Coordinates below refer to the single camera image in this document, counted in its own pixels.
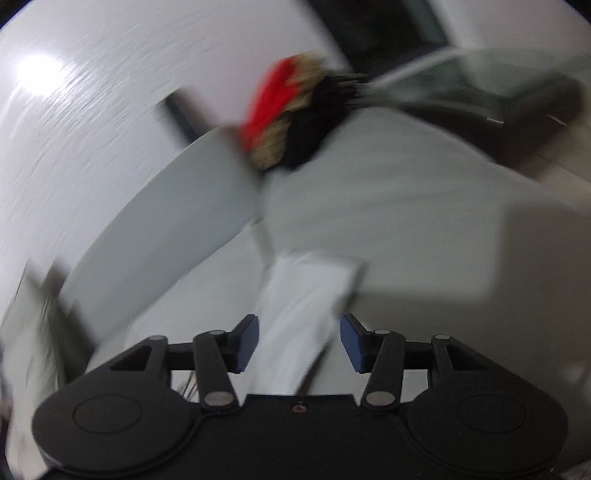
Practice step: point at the grey bed sheet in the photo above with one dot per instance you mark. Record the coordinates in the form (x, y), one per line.
(392, 207)

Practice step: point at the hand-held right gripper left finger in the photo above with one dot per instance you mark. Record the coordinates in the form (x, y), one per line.
(247, 344)

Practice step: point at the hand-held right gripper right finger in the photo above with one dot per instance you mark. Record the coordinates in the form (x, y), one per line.
(352, 344)

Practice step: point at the white cloth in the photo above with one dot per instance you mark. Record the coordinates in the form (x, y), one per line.
(300, 318)

